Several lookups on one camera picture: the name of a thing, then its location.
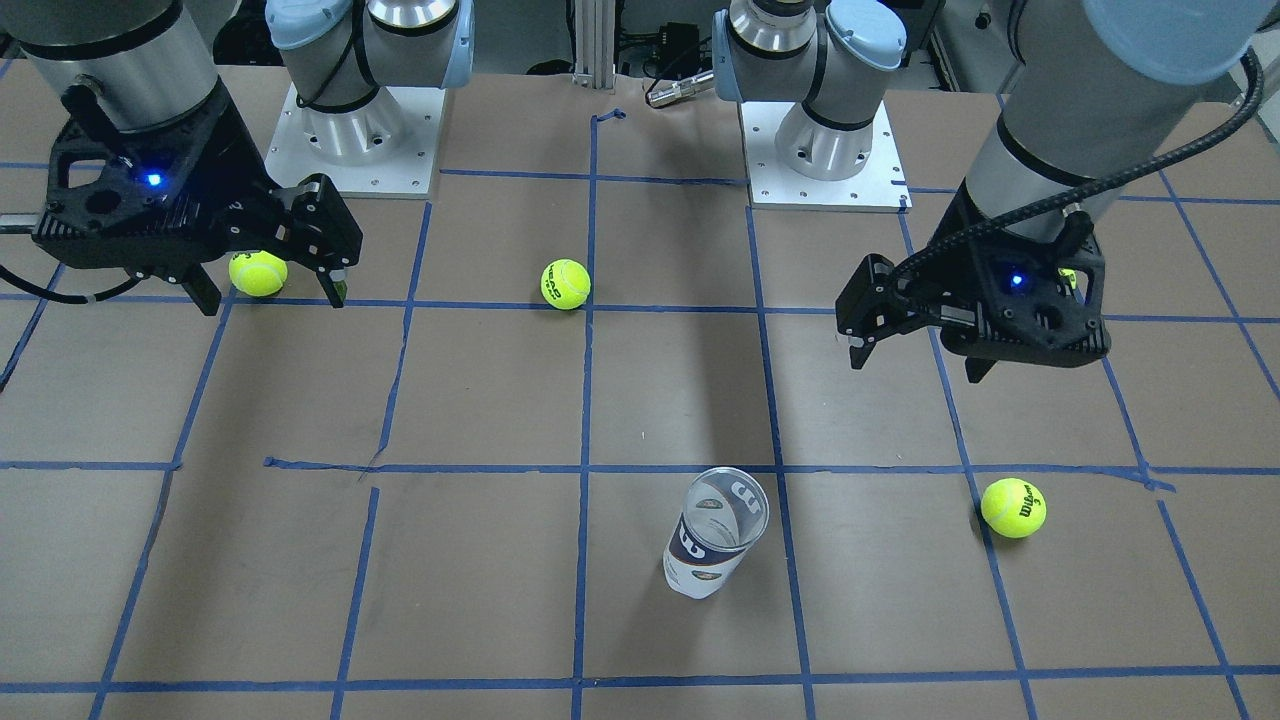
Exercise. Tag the clear tennis ball can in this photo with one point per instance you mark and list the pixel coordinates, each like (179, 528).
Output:
(724, 513)

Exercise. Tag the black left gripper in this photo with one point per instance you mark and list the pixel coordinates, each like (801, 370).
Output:
(953, 262)

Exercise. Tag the tennis ball middle far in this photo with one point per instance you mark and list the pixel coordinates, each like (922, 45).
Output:
(1013, 508)

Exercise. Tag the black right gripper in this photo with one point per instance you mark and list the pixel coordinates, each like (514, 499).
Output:
(236, 165)

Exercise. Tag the tennis ball front centre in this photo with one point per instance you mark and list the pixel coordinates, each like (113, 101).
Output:
(257, 274)

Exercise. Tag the tennis ball near base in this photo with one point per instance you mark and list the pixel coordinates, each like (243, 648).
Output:
(565, 284)

